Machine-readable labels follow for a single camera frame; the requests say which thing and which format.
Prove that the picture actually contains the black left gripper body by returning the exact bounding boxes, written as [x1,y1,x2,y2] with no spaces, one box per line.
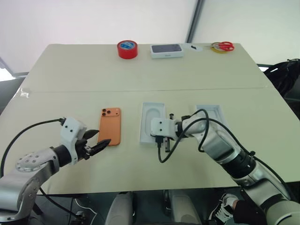
[74,138,95,161]

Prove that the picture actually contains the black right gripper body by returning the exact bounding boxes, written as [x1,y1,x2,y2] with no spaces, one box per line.
[163,112,175,153]

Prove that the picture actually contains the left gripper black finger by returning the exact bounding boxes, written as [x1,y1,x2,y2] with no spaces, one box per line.
[82,129,100,140]
[90,138,112,156]

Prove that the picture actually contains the white phone box base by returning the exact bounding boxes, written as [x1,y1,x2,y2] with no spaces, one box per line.
[140,101,167,146]

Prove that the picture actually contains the white phone box lid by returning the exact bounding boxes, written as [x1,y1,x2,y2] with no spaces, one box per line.
[195,104,229,126]

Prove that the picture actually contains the white box with phone picture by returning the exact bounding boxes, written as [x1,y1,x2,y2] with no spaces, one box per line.
[150,43,185,60]

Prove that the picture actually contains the orange smartphone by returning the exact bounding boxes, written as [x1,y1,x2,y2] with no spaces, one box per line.
[97,107,122,147]

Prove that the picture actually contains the grey rounded shell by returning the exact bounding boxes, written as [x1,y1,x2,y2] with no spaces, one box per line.
[167,189,203,225]
[104,192,135,225]

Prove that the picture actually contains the black and white sneaker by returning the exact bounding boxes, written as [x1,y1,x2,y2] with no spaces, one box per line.
[208,193,240,222]

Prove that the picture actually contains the red tape roll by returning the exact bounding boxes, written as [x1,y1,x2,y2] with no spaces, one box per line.
[116,39,139,60]

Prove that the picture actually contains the person's black trouser leg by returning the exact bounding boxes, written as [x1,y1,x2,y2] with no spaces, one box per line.
[232,198,268,225]

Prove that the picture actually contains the dark slanted pole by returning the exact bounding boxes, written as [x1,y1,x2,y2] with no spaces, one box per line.
[186,0,207,44]

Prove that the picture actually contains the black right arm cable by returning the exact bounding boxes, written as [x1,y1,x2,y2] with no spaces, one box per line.
[154,109,296,200]

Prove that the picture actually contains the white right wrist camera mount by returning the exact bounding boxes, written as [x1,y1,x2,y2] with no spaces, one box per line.
[150,118,177,139]

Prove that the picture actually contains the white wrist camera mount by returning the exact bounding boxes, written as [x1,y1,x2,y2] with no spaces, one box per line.
[60,117,88,166]
[150,118,177,139]

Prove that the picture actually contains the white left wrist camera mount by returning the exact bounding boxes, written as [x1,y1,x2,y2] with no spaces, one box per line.
[60,117,88,166]

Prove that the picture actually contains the yellow tape ring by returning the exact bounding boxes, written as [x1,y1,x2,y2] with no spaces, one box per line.
[210,46,227,55]

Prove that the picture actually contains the red handled scissors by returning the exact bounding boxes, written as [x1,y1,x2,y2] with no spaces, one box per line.
[210,41,235,53]

